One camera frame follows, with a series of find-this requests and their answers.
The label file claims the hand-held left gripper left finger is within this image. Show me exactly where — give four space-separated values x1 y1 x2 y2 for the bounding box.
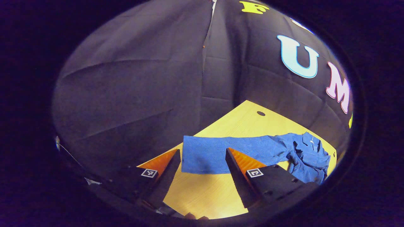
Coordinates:
95 149 182 210

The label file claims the blue collared shirt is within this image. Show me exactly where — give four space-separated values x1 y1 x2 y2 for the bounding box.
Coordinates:
181 131 331 185

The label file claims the black backdrop cloth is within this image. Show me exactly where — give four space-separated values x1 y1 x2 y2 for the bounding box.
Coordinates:
52 0 354 186

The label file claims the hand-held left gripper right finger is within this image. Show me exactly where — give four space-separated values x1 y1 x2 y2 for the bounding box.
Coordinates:
225 147 319 209

